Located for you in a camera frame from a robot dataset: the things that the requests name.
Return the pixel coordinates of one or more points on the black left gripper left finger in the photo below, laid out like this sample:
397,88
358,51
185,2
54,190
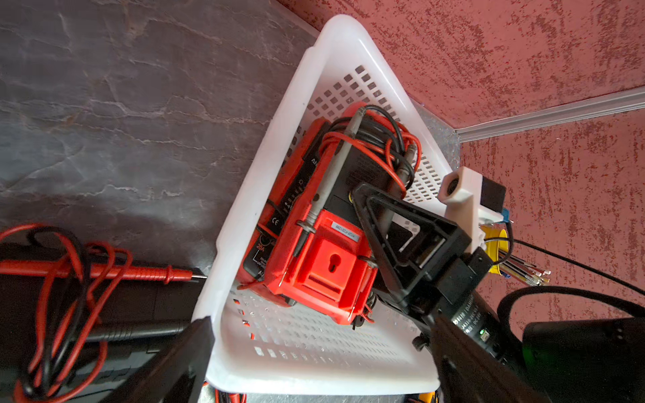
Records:
176,373

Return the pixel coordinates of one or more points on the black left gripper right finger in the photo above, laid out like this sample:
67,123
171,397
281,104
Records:
469,374

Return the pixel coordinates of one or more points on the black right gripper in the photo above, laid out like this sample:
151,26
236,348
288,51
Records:
422,276

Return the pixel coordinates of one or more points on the bright red multimeter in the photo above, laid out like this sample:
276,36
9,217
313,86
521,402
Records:
322,258

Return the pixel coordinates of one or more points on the red dark multimeter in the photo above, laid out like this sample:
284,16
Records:
290,183

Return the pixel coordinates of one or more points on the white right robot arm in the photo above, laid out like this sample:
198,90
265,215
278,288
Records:
579,361

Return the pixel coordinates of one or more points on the white plastic basket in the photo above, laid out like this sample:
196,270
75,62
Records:
263,348

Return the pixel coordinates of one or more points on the yellow pen cup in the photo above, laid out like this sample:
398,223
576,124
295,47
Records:
512,267

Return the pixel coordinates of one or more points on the right aluminium corner post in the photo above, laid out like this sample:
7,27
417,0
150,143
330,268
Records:
591,108

